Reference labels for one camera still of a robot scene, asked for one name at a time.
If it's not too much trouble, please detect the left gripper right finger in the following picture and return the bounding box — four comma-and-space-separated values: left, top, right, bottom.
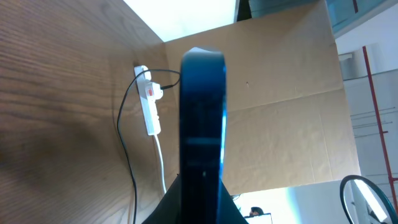
218, 182, 248, 224

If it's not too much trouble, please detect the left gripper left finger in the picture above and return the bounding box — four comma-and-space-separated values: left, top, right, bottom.
142, 175, 181, 224

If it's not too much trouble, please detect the blue screen Galaxy smartphone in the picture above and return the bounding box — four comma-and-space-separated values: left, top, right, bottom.
179, 47, 226, 223

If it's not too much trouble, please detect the black USB charging cable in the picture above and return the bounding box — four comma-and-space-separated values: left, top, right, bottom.
116, 68, 182, 224

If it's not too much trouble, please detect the white charger adapter plug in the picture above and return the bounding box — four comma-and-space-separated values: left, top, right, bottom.
145, 82, 164, 101

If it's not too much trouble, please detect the person in background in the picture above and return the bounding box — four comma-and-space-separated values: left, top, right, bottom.
249, 207, 264, 217

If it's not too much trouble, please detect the white laptop screen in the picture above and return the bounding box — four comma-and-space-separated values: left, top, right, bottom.
244, 213, 272, 224

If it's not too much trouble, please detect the brown cardboard board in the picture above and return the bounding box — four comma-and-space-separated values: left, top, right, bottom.
165, 1, 360, 194

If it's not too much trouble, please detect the white power strip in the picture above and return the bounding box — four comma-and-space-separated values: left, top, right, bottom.
134, 65, 161, 136

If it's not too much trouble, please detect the red vertical pipe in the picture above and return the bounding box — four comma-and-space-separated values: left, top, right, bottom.
362, 46, 397, 213

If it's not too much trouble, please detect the white power strip cord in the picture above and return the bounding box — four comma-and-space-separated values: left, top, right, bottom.
153, 134, 167, 195

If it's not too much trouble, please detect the black left camera cable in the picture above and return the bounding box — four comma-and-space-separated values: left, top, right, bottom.
339, 174, 398, 224

